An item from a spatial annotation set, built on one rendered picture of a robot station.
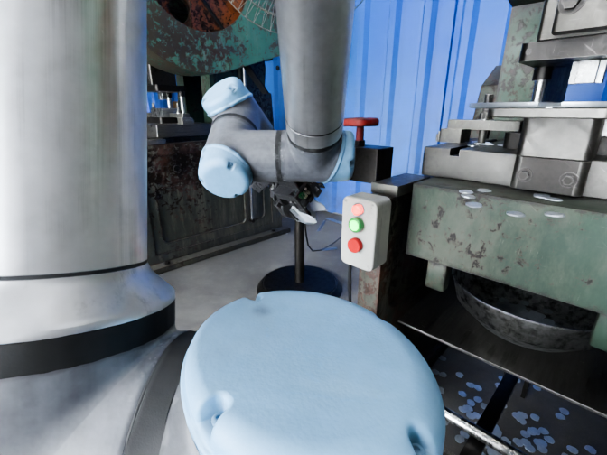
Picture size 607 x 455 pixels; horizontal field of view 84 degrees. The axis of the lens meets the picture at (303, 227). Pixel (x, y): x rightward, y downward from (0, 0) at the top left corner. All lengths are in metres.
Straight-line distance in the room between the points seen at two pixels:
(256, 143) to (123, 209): 0.32
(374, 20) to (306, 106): 2.02
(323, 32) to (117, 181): 0.24
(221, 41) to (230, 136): 1.23
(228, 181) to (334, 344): 0.35
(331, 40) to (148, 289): 0.27
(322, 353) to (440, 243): 0.54
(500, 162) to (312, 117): 0.41
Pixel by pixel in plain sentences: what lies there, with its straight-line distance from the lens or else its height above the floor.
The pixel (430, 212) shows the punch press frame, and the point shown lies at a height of 0.60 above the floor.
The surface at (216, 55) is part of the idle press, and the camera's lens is 1.68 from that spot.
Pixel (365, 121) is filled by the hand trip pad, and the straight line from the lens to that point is 0.71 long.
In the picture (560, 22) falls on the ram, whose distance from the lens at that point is 0.75.
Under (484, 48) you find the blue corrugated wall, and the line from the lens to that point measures 2.08.
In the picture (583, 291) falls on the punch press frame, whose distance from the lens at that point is 0.65.
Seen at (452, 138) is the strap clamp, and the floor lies 0.71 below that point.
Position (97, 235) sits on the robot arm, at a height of 0.73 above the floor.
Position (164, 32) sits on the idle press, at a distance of 1.59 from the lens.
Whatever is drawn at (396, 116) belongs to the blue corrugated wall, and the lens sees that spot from 2.24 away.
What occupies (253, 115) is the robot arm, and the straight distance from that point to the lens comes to 0.56.
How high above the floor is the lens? 0.78
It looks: 20 degrees down
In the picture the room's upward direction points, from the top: straight up
